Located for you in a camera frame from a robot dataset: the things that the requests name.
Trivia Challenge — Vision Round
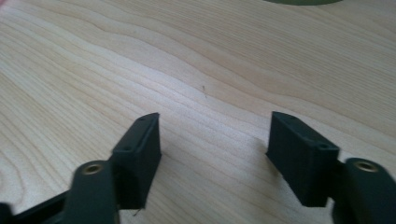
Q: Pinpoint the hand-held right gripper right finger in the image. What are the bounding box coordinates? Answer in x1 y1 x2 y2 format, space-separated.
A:
265 111 340 208

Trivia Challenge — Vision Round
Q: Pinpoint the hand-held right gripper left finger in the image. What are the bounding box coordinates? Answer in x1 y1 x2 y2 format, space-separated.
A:
110 112 163 210

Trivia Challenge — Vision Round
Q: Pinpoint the green ribbed bin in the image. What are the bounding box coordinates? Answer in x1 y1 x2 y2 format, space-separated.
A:
262 0 344 7

